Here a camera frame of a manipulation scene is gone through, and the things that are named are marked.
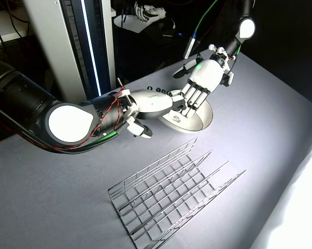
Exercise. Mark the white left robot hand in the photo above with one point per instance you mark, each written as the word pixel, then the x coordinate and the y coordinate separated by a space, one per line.
pixel 206 75

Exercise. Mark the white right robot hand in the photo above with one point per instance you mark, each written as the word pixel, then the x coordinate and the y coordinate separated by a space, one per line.
pixel 153 103

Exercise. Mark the silver usb adapter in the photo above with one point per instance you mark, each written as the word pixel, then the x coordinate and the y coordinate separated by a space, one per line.
pixel 190 48

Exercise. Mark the white paper sheet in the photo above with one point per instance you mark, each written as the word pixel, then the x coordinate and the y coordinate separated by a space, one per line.
pixel 130 24

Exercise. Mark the spare white robot hand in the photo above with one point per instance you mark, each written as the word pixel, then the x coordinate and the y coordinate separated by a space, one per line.
pixel 150 11

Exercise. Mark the white robot torso column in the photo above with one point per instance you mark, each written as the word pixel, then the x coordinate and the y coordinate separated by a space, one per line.
pixel 55 46

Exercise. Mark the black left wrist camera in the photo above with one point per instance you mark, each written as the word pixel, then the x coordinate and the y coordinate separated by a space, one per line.
pixel 227 79

